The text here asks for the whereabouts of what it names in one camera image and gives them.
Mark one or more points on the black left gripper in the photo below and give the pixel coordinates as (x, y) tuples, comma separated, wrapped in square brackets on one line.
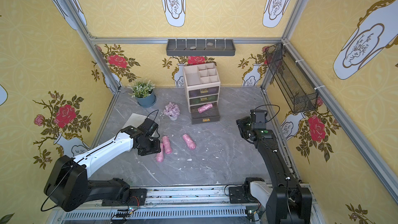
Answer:
[(151, 146)]

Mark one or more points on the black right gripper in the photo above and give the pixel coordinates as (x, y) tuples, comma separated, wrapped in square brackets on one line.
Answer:
[(245, 127)]

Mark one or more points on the pink trash bag roll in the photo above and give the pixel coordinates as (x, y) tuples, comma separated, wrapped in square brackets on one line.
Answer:
[(160, 155), (167, 145), (205, 107), (189, 141)]

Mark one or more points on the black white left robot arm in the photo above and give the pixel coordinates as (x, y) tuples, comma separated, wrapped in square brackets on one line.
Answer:
[(69, 184)]

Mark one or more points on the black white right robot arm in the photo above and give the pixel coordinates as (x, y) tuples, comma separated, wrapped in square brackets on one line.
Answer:
[(286, 202)]

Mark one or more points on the beige three-drawer organizer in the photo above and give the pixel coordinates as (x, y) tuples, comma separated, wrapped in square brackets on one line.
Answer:
[(200, 76)]

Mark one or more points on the white green work glove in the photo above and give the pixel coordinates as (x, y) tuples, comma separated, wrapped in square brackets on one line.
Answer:
[(135, 121)]

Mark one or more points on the purple flowers in white pot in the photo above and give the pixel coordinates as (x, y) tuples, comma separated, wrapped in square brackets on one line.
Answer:
[(172, 110)]

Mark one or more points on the green plant in blue pot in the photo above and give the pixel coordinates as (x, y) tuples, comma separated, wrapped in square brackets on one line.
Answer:
[(143, 91)]

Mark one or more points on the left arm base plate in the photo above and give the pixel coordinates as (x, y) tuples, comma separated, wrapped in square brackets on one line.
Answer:
[(133, 197)]

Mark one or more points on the black wire mesh basket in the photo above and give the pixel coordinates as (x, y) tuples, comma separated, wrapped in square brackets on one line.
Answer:
[(295, 86)]

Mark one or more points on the aluminum front rail frame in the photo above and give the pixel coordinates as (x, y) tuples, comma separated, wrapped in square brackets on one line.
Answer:
[(166, 202)]

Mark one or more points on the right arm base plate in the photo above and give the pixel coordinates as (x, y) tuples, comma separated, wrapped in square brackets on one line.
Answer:
[(238, 195)]

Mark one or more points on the gray wall shelf tray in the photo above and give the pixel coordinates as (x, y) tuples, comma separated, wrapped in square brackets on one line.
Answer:
[(200, 47)]

